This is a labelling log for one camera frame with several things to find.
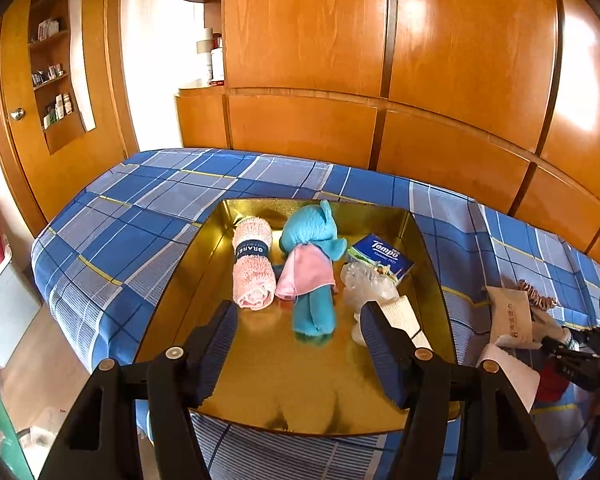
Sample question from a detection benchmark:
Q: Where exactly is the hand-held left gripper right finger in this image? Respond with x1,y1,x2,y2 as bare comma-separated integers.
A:
359,301,558,480

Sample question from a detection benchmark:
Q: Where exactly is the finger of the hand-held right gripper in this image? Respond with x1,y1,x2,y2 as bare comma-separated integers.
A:
540,335,600,391

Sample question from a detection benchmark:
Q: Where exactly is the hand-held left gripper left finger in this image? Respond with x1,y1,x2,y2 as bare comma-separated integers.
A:
40,300,239,480

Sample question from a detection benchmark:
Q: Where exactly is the white soft pad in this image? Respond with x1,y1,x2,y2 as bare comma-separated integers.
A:
475,345,541,411

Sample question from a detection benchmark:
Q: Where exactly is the gold tin box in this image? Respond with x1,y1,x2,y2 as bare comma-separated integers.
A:
135,198,463,436

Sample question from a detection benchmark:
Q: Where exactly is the clear plastic bag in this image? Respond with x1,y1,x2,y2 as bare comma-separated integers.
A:
340,261,400,311

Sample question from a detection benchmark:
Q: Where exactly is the brown satin scrunchie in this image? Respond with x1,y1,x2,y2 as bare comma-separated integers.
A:
517,280,556,311

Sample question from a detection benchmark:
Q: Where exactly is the pink towel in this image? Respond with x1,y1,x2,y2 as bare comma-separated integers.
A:
231,215,277,310

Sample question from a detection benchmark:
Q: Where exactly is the white printed pouch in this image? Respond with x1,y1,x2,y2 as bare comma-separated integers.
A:
485,285,536,348

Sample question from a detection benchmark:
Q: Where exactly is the blue tissue packet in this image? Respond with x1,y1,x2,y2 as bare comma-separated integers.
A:
346,234,415,281

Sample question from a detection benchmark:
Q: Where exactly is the teal plush toy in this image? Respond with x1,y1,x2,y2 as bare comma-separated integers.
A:
275,200,348,346

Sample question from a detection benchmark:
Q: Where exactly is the blue plaid bed sheet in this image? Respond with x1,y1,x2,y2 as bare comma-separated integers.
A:
30,147,600,480

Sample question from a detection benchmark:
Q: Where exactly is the white storage box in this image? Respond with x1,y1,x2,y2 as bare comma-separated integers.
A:
0,260,43,368

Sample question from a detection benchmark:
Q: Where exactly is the green glass panel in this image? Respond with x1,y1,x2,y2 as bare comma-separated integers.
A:
0,375,33,480

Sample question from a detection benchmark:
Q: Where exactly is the wooden shelf niche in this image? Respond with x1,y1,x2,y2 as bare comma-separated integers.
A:
27,0,97,156

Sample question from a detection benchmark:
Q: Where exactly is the white bottle red cap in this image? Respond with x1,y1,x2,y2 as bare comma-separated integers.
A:
210,46,226,86

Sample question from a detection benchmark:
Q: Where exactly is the group of small bottles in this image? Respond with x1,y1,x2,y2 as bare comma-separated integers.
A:
30,19,76,130

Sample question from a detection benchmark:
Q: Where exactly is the wooden wardrobe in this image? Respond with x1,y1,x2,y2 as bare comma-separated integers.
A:
175,0,600,261

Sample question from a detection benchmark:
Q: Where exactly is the white jar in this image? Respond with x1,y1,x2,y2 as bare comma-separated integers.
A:
195,27,216,56

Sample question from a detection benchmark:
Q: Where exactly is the wooden door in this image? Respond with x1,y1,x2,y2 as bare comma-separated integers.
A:
0,0,141,238

